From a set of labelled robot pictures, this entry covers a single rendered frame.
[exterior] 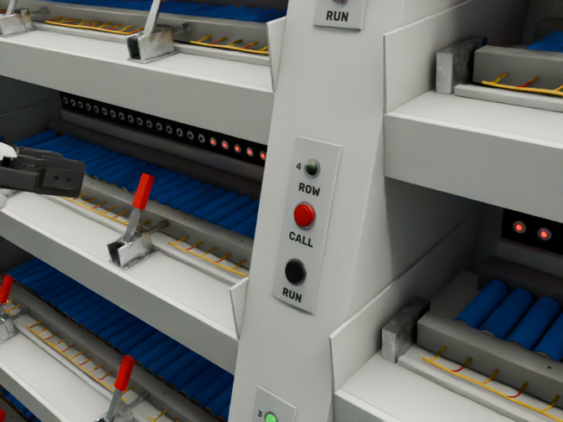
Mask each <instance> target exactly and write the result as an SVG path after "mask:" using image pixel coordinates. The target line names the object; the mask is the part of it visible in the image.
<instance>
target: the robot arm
mask: <svg viewBox="0 0 563 422"><path fill-rule="evenodd" d="M17 150H18V149H17V148H16V147H11V146H8V145H6V144H3V143H1V142H0V188H4V189H11V190H17V191H24V192H31V193H37V194H44V195H51V196H59V197H67V198H78V197H79V196H80V191H81V187H82V183H83V180H84V176H85V169H86V164H85V163H84V162H82V161H76V160H71V159H66V158H64V156H63V155H62V154H61V153H58V152H51V151H45V150H41V149H36V148H31V147H22V146H20V147H19V151H18V154H17ZM6 199H7V197H6V196H4V195H2V194H0V210H1V209H3V208H5V207H6V206H7V202H6Z"/></svg>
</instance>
